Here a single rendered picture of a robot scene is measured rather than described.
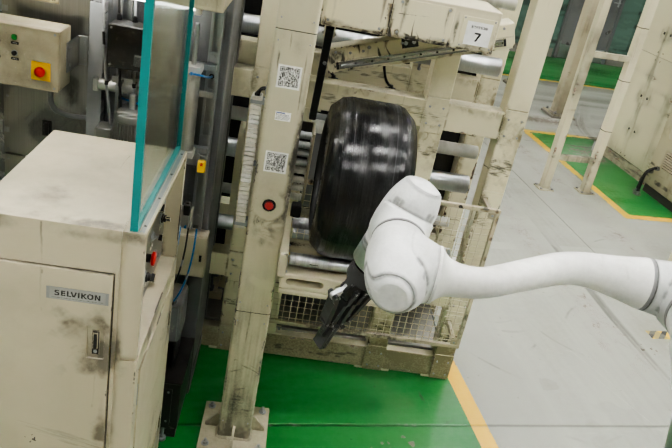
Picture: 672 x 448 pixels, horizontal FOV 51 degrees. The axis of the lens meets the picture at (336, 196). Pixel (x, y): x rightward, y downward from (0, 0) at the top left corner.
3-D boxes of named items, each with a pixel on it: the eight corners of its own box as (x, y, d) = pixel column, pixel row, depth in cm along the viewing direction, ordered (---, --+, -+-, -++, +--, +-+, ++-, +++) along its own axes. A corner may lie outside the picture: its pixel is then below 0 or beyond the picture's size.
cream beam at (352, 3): (320, 25, 237) (327, -19, 231) (320, 12, 260) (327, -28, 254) (492, 56, 242) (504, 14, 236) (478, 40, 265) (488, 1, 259)
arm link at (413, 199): (363, 218, 139) (356, 254, 128) (402, 158, 132) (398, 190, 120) (410, 242, 141) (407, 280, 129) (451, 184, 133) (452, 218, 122)
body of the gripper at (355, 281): (366, 281, 133) (344, 313, 138) (396, 277, 139) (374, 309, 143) (346, 253, 137) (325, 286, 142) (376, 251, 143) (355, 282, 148)
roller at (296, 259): (284, 266, 237) (286, 255, 235) (285, 260, 241) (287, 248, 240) (385, 281, 240) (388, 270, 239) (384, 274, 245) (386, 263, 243)
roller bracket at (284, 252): (276, 278, 235) (280, 252, 231) (282, 224, 271) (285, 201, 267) (285, 279, 235) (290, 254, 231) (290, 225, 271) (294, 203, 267)
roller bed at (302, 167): (254, 196, 278) (264, 126, 265) (257, 181, 291) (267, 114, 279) (303, 203, 279) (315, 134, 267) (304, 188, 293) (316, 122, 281)
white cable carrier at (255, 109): (234, 227, 241) (251, 95, 221) (235, 220, 245) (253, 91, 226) (246, 229, 241) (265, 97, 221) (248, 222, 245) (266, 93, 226)
